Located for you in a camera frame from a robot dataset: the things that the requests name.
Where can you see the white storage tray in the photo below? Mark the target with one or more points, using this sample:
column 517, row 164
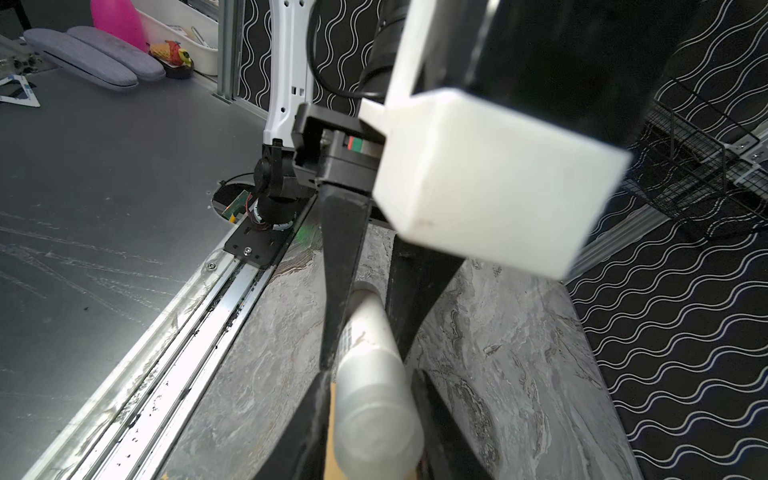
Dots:
column 196, row 32

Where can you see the grey padded cushion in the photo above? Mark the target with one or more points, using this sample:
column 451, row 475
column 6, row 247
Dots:
column 80, row 59
column 144, row 66

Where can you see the brown paper envelope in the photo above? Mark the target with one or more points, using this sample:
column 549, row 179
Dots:
column 332, row 469

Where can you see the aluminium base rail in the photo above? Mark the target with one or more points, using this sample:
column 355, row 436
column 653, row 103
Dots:
column 127, row 428

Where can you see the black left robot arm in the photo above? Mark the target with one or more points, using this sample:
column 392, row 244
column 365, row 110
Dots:
column 589, row 67

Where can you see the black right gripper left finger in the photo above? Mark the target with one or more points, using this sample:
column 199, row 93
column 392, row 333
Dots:
column 300, row 452

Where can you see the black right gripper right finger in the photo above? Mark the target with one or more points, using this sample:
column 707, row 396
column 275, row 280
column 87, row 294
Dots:
column 447, row 453

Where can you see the white glue stick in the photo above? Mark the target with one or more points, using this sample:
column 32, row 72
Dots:
column 377, row 433

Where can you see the black wire basket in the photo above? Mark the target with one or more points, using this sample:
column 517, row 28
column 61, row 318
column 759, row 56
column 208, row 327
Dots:
column 688, row 113

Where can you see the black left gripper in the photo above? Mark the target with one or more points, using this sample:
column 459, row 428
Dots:
column 333, row 148

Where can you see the pink plastic object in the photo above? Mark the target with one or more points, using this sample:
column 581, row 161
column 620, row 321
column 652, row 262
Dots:
column 120, row 19

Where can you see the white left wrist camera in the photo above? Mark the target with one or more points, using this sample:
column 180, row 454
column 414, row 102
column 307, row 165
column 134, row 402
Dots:
column 468, row 177

